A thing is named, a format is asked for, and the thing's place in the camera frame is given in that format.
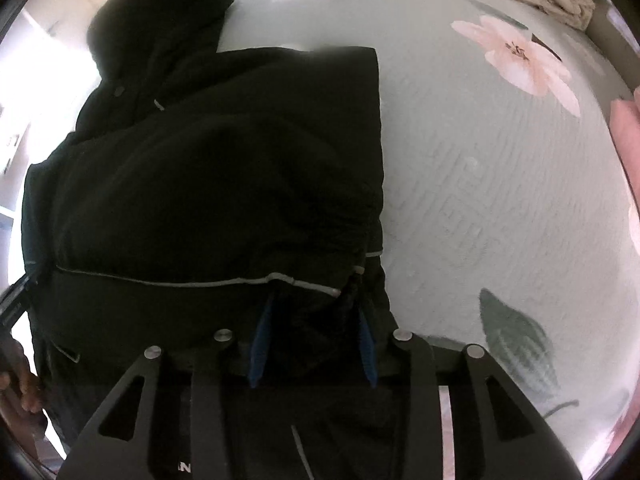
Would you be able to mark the pink cloth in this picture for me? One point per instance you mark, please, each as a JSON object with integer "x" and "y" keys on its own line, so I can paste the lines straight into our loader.
{"x": 627, "y": 130}

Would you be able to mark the black hooded jacket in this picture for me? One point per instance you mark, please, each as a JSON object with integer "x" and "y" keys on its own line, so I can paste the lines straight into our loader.
{"x": 215, "y": 185}

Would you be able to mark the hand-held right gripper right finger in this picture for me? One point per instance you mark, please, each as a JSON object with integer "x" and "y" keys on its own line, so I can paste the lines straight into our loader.
{"x": 369, "y": 355}

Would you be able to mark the person's left hand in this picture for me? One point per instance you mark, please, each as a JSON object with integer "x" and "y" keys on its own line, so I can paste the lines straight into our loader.
{"x": 22, "y": 385}

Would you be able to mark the floral green bed sheet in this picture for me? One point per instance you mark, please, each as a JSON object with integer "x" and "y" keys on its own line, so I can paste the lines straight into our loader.
{"x": 475, "y": 185}

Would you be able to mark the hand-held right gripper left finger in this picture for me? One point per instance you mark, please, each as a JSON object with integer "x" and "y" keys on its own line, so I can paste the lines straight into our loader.
{"x": 260, "y": 345}

